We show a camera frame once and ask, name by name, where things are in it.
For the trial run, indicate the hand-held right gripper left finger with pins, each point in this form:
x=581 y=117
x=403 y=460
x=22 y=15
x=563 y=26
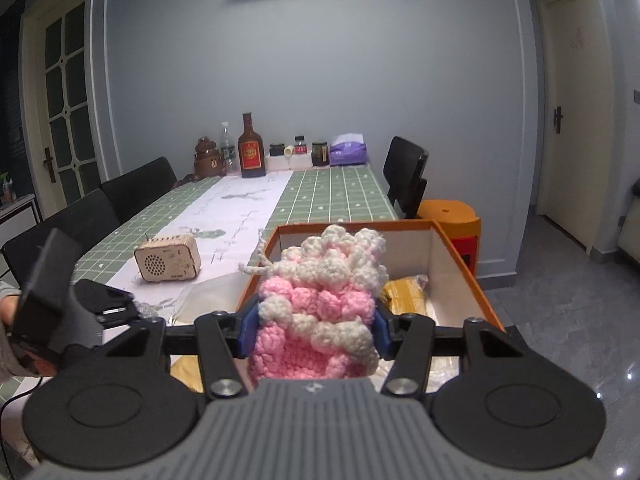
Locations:
x=247 y=330

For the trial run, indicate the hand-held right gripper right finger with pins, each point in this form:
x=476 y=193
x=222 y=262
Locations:
x=384 y=332

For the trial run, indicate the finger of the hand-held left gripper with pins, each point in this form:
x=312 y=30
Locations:
x=132 y=319
x=107 y=296

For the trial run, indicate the pink crochet pouch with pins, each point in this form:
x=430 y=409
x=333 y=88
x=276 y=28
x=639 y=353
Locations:
x=310 y=330

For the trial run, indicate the orange cardboard box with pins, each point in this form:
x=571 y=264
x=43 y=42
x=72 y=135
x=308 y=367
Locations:
x=450 y=270

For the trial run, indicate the yellow snack packet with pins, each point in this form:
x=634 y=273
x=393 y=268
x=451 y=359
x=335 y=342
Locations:
x=405 y=297

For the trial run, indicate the wooden speaker box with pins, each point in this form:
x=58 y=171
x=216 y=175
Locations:
x=170 y=260

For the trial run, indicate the white cabinet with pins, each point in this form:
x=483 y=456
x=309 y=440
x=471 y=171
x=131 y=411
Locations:
x=20 y=225

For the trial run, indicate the black dining chair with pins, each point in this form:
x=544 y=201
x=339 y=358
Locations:
x=140 y=185
x=75 y=220

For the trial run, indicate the white script table runner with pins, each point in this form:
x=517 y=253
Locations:
x=235 y=210

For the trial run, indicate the small green plant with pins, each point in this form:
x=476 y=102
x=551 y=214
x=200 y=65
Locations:
x=5 y=185

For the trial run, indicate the orange stool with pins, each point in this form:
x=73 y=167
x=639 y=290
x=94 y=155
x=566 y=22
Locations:
x=450 y=215

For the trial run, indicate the black office chair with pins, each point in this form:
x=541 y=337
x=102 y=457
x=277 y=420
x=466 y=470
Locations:
x=405 y=175

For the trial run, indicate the brown bear figure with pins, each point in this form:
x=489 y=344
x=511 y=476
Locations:
x=207 y=160

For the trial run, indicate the red label liquor bottle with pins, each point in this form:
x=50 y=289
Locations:
x=251 y=155

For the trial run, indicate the clear plastic bottle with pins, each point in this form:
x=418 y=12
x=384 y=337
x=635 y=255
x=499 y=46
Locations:
x=226 y=152

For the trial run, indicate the small black jar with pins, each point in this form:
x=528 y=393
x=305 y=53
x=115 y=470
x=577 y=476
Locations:
x=276 y=150

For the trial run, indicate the purple tissue pack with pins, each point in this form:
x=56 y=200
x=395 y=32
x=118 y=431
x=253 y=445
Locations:
x=348 y=152

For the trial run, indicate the dark glass jar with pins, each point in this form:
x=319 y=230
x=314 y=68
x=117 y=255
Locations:
x=320 y=155

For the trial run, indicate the small red label bottle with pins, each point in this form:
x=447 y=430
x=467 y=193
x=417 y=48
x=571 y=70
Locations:
x=300 y=146

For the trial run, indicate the glass paned door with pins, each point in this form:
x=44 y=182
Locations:
x=65 y=85

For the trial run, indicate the white door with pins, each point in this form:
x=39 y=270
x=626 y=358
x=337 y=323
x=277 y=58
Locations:
x=580 y=110

